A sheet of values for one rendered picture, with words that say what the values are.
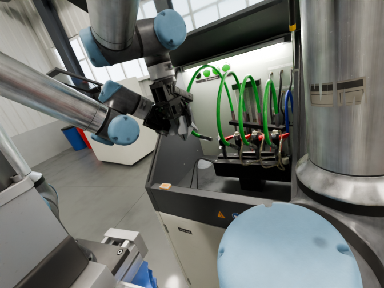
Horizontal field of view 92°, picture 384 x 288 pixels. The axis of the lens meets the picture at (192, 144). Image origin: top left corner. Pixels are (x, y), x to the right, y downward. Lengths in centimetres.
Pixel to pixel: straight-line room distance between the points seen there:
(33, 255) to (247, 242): 21
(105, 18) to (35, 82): 20
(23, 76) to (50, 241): 31
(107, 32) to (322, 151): 35
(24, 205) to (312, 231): 27
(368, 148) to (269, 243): 12
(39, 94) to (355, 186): 50
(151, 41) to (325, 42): 35
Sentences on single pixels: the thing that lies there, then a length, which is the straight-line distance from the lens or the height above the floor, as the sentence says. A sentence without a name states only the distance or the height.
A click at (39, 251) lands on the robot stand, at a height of 131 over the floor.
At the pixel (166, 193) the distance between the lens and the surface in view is 92.
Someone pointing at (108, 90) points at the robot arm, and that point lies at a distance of 62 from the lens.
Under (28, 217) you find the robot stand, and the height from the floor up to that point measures 134.
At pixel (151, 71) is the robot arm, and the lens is 59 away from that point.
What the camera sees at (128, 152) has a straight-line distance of 369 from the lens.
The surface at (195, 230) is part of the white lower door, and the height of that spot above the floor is 73.
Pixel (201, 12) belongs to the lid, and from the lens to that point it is 91.
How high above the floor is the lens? 143
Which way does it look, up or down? 22 degrees down
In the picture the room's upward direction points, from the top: 16 degrees counter-clockwise
